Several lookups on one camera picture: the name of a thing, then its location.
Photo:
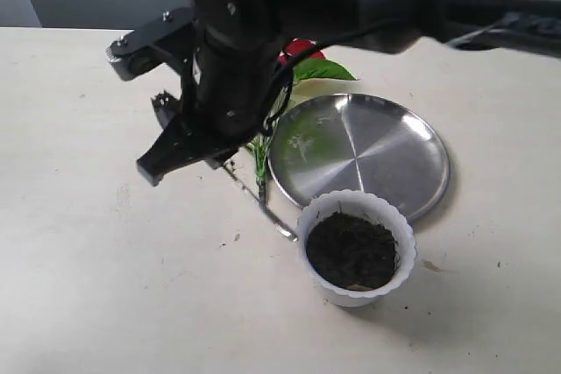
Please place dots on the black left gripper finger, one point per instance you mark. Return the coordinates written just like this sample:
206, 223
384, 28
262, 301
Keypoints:
168, 40

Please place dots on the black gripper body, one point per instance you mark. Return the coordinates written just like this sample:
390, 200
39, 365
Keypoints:
240, 42

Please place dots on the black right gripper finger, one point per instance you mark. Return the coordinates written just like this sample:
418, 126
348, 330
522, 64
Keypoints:
182, 144

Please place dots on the artificial red anthurium plant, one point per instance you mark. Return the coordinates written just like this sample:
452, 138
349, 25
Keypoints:
316, 66

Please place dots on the stainless steel spork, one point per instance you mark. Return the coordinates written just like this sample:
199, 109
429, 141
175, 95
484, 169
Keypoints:
282, 228

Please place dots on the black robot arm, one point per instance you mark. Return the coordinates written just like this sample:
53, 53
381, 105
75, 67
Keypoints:
384, 26

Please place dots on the white scalloped plastic pot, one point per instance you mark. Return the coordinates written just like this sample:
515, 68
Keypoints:
372, 209

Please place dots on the round stainless steel plate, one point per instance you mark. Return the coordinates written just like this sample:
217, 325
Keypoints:
362, 143

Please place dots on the dark potting soil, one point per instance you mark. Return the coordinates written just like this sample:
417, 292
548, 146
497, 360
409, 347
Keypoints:
352, 253

